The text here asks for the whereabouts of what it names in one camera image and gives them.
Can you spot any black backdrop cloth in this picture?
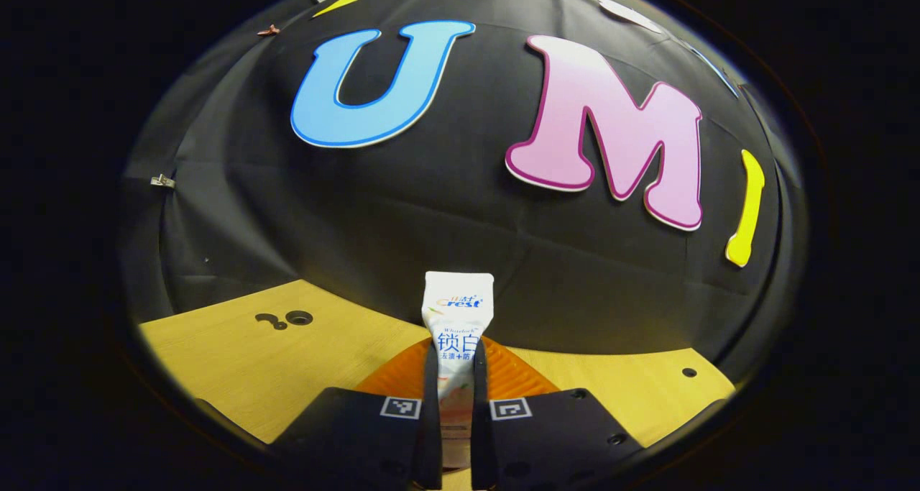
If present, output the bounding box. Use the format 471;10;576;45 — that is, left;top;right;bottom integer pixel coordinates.
119;0;809;384

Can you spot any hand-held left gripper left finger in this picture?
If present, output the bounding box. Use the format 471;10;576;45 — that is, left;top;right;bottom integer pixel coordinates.
267;335;442;491

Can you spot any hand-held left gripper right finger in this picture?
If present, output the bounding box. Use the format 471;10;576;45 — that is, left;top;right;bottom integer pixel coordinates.
471;335;645;491

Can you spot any white toothpaste tube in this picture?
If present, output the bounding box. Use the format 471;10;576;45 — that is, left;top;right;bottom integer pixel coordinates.
420;271;495;470

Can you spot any wooden desktop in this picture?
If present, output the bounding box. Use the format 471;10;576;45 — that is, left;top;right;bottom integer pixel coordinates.
138;279;737;491

